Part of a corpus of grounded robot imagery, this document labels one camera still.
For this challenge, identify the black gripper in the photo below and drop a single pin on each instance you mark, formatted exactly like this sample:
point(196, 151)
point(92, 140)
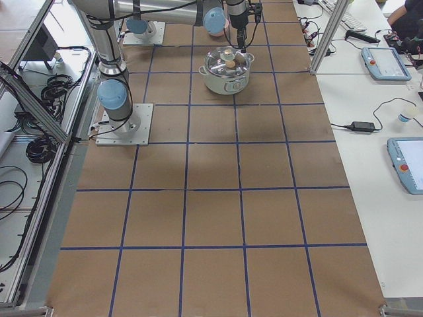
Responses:
point(237, 20)

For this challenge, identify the glass pot lid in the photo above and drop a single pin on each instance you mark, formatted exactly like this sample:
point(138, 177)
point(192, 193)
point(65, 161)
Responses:
point(215, 61)

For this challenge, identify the brown egg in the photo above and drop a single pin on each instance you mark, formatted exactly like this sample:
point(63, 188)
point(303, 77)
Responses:
point(230, 65)

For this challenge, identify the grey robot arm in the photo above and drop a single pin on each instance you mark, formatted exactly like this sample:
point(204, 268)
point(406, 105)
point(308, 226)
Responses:
point(238, 13)
point(114, 91)

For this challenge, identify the pale green steel pot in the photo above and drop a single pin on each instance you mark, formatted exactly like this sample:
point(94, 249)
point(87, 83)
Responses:
point(224, 85)

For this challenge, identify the pink bowl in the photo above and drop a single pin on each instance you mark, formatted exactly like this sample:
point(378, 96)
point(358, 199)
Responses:
point(221, 32)

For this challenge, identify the white keyboard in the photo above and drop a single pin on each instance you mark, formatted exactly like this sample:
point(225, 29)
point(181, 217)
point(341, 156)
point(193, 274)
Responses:
point(348, 21)

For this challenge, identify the black power brick on table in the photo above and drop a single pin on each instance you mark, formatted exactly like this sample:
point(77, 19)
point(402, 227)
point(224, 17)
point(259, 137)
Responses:
point(367, 127)

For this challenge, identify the upper blue teach pendant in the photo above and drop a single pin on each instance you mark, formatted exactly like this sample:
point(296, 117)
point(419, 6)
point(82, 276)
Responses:
point(384, 64)

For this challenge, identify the blue teach pendant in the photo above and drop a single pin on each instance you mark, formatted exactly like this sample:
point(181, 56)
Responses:
point(384, 64)
point(406, 156)

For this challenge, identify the white paper cup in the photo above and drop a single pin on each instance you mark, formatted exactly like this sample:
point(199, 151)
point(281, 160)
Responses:
point(408, 114)

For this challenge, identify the lower blue teach pendant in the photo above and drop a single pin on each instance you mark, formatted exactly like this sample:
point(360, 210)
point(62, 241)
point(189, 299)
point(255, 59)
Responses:
point(406, 156)

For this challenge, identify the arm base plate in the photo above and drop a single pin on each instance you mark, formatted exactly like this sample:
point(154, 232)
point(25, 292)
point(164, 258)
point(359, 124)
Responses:
point(143, 33)
point(135, 131)

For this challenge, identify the aluminium frame post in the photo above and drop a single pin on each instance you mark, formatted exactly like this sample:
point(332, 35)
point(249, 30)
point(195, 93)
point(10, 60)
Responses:
point(330, 30)

